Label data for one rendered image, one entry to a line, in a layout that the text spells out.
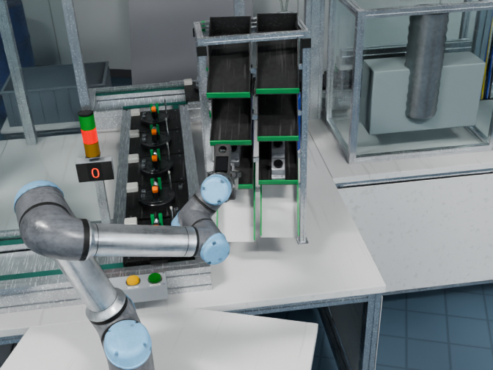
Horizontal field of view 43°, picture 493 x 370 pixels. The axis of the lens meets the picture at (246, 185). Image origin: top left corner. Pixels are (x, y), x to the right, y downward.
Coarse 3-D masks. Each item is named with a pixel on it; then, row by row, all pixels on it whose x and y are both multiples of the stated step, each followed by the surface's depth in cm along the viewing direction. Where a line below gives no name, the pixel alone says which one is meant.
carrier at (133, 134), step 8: (152, 128) 281; (136, 136) 290; (144, 136) 283; (152, 136) 282; (160, 136) 286; (168, 136) 286; (176, 136) 290; (136, 144) 284; (144, 144) 280; (152, 144) 280; (160, 144) 279; (176, 144) 283; (136, 152) 278; (144, 152) 277; (160, 152) 277; (176, 152) 276
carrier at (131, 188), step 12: (132, 192) 248; (144, 192) 242; (168, 192) 243; (180, 192) 247; (132, 204) 241; (144, 204) 237; (156, 204) 236; (168, 204) 238; (180, 204) 240; (132, 216) 234; (144, 216) 233; (156, 216) 233; (168, 216) 233
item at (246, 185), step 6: (252, 120) 212; (252, 126) 211; (252, 132) 210; (252, 138) 209; (252, 144) 209; (246, 150) 214; (252, 150) 209; (246, 156) 213; (252, 156) 209; (240, 162) 212; (246, 162) 211; (252, 162) 209; (240, 168) 210; (246, 168) 210; (252, 168) 207; (246, 174) 209; (252, 174) 206; (240, 180) 208; (246, 180) 207; (252, 180) 205; (240, 186) 205; (246, 186) 205; (252, 186) 205
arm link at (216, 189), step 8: (216, 176) 163; (224, 176) 168; (208, 184) 161; (216, 184) 161; (224, 184) 162; (232, 184) 172; (200, 192) 165; (208, 192) 162; (216, 192) 162; (224, 192) 161; (208, 200) 162; (216, 200) 162; (224, 200) 162; (216, 208) 166
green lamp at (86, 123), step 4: (92, 116) 206; (80, 120) 206; (84, 120) 205; (88, 120) 206; (92, 120) 207; (80, 124) 207; (84, 124) 206; (88, 124) 206; (92, 124) 207; (84, 128) 207; (88, 128) 207; (92, 128) 208
